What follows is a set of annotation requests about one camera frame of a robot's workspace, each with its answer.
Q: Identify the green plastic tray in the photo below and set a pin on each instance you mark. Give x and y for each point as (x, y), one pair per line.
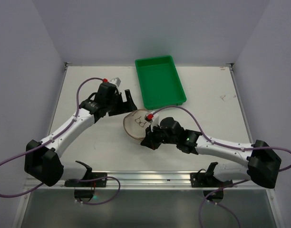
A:
(160, 83)

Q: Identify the aluminium mounting rail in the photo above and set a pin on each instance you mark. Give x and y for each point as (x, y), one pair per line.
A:
(139, 180)

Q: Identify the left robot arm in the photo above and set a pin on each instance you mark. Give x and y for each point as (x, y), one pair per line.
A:
(42, 160)

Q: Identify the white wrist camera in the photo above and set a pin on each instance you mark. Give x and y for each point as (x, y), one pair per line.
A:
(153, 119)
(116, 81)

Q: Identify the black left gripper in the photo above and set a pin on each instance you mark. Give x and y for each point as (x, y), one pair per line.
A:
(121, 104)

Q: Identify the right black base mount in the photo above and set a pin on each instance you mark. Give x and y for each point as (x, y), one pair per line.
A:
(201, 180)

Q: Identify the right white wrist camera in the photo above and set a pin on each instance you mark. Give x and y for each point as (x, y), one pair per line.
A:
(153, 119)

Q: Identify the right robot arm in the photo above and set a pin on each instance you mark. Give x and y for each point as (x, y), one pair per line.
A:
(256, 162)

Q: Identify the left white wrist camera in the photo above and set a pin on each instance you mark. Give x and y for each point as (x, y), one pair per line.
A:
(116, 81)

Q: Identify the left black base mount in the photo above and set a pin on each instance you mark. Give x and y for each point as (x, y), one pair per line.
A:
(85, 191)

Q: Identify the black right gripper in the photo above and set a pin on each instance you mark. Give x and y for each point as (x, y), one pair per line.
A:
(150, 137)

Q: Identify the white mesh laundry bag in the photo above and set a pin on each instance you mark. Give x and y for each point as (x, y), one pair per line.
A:
(135, 125)

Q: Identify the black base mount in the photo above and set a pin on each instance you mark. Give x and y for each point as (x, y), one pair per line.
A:
(85, 191)
(201, 180)

